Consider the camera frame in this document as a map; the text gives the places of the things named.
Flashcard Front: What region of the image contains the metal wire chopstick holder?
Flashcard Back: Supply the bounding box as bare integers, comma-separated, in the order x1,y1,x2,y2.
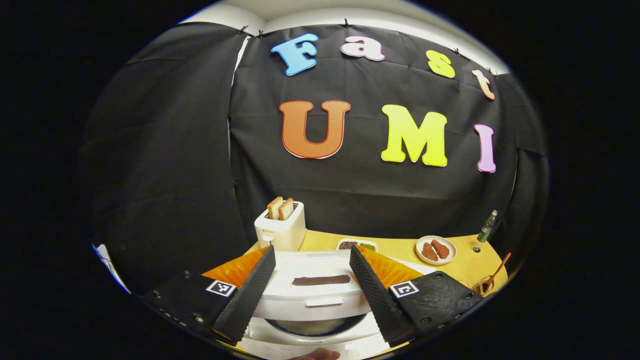
472,275,496,296

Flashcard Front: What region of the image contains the clear bottle with green label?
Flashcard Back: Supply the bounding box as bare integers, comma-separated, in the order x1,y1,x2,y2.
476,209,499,243

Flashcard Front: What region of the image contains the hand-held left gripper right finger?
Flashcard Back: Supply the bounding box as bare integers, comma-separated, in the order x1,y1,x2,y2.
349,244,485,347

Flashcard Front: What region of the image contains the white side desk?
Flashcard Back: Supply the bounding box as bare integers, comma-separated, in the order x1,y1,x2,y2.
92,243,132,294

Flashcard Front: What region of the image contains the white divided sauce dish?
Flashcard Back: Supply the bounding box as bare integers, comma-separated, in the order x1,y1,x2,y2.
336,239,379,252

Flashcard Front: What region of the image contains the white toaster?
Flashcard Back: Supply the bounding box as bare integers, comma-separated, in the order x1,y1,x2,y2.
254,200,307,252

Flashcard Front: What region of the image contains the white rice cooker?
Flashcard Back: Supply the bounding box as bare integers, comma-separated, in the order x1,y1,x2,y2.
239,249,436,358

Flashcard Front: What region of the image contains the white round plate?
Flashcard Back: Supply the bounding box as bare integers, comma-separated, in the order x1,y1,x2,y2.
415,235,458,266

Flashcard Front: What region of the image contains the brown wooden spoon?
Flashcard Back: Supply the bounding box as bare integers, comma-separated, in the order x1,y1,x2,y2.
482,252,512,295

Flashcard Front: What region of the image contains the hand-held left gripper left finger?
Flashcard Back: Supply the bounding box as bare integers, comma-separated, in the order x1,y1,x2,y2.
140,244,277,346

